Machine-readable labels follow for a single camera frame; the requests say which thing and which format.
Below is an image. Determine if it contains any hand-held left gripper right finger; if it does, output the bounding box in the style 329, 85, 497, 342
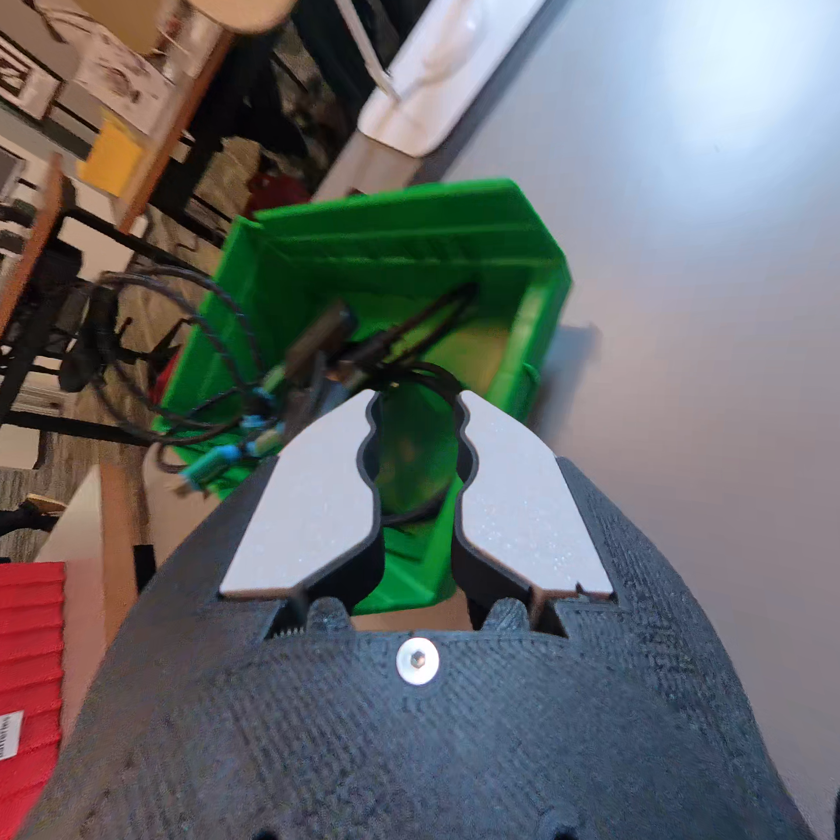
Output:
451, 389, 616, 614

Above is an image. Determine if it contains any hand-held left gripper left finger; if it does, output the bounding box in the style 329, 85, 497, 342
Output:
218, 389, 387, 614

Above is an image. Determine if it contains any black blue-flecked hdmi cable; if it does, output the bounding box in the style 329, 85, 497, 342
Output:
92, 266, 290, 496

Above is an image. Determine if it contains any green plastic bin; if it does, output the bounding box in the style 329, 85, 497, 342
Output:
152, 178, 573, 614

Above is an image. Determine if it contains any grey wood-edged table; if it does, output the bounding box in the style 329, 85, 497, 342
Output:
33, 459, 161, 631

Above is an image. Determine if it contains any black office chair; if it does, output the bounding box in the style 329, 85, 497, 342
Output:
56, 282, 188, 398

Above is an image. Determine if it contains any red plastic bin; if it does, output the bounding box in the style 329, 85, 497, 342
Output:
0, 561, 68, 840

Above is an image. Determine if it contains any red bag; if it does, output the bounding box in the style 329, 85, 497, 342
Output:
244, 171, 311, 216

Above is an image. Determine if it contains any small yellow object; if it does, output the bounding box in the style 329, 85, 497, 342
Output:
76, 115, 145, 199

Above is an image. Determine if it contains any wooden desk with black legs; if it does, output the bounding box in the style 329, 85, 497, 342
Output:
115, 26, 238, 232

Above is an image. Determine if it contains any black white printed sheet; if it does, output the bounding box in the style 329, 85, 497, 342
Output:
0, 29, 175, 126

